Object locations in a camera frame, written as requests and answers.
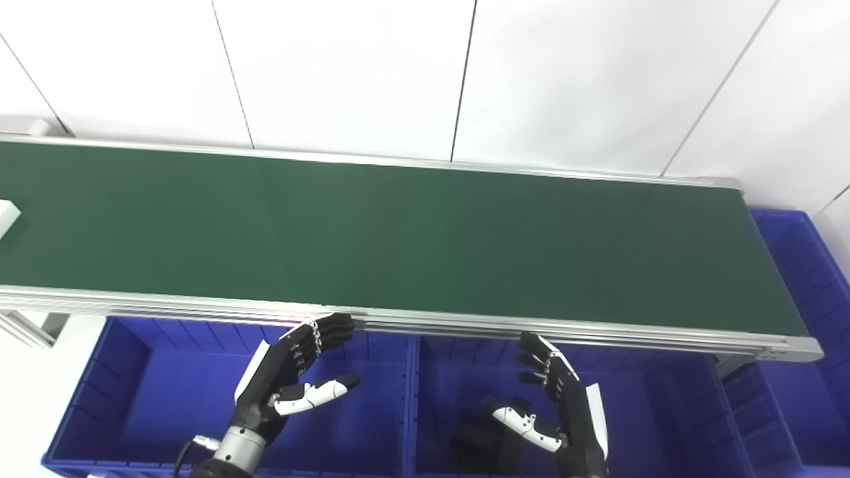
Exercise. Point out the blue plastic bin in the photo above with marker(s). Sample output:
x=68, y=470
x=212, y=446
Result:
x=166, y=398
x=664, y=425
x=810, y=345

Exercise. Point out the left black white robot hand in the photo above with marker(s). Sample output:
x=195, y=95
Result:
x=265, y=385

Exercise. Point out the grey conveyor motor housing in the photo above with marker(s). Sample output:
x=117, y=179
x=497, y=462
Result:
x=26, y=126

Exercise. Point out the green conveyor belt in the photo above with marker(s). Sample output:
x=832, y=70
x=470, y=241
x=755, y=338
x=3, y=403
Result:
x=597, y=335
x=398, y=239

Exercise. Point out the white square part round hole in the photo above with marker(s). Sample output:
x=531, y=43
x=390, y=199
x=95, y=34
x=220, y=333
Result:
x=6, y=216

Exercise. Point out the black part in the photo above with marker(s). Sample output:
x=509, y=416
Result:
x=478, y=441

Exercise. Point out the aluminium conveyor support leg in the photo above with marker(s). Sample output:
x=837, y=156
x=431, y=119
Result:
x=26, y=328

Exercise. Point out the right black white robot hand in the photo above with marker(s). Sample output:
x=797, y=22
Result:
x=574, y=425

